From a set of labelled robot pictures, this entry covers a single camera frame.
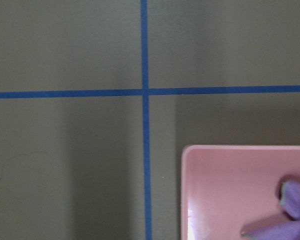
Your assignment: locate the purple cloth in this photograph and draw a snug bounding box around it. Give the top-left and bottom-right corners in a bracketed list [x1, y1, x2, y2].
[241, 180, 300, 240]

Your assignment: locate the pink plastic bin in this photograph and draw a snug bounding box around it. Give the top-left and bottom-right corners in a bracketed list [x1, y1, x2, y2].
[180, 145, 300, 240]

